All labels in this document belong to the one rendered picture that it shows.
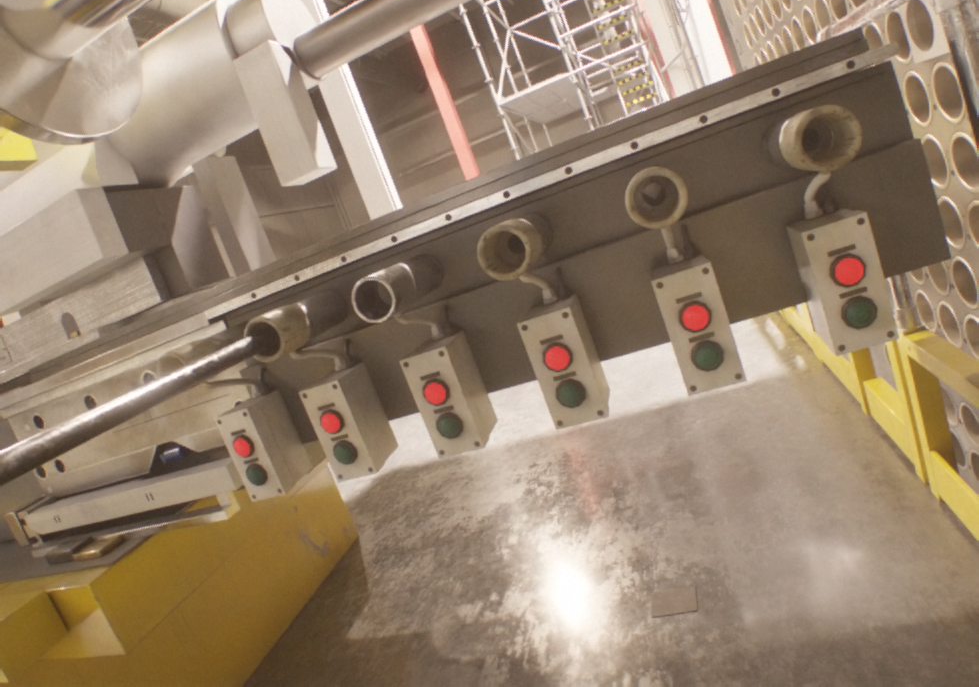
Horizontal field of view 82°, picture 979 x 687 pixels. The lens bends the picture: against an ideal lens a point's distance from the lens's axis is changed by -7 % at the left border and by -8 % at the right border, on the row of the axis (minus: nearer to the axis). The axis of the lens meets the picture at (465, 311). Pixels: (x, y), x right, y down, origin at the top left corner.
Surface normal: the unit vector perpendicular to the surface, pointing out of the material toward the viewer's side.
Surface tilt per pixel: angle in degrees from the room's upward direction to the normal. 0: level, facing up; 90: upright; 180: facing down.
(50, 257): 90
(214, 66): 104
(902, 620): 0
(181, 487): 90
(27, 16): 116
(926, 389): 90
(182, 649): 90
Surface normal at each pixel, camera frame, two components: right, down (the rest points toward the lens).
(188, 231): 0.89, -0.30
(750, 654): -0.36, -0.93
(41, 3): -0.09, 0.62
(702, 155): -0.27, 0.23
